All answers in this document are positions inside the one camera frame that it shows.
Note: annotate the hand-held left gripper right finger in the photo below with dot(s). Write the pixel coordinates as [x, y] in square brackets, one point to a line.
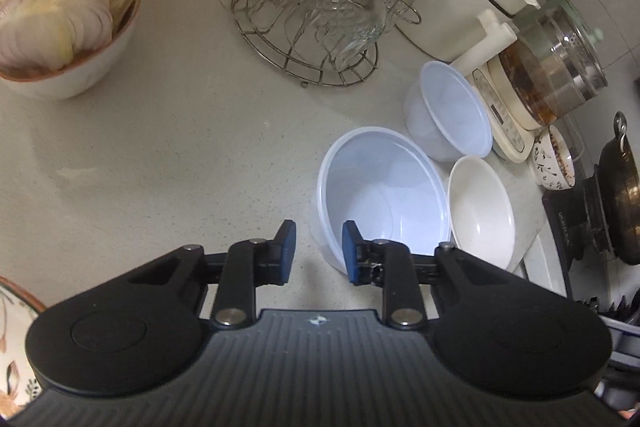
[351, 257]

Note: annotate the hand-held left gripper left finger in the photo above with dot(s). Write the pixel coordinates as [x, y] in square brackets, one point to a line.
[286, 253]

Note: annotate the large pale blue plastic bowl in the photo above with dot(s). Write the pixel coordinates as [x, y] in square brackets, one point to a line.
[385, 187]

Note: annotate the plain white ceramic bowl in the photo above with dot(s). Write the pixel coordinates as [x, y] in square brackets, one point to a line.
[482, 207]

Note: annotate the small pale blue plastic bowl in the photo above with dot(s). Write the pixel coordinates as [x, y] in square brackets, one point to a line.
[452, 107]

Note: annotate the floral plate with dark rim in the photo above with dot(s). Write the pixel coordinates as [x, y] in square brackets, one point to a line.
[15, 337]

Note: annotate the dark wok on stove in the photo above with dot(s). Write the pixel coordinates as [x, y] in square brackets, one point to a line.
[570, 232]

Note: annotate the small patterned bowl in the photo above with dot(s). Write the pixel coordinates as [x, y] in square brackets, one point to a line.
[552, 157]

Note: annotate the glass kettle on cream base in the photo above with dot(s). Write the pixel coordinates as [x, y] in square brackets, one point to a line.
[545, 67]

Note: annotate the dark metal wok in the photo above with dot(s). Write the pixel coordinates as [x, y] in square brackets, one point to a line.
[620, 192]

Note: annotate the white bowl holding noodles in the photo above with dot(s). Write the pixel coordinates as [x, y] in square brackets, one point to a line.
[75, 72]

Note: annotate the white onion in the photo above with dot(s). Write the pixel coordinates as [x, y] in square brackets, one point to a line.
[50, 24]

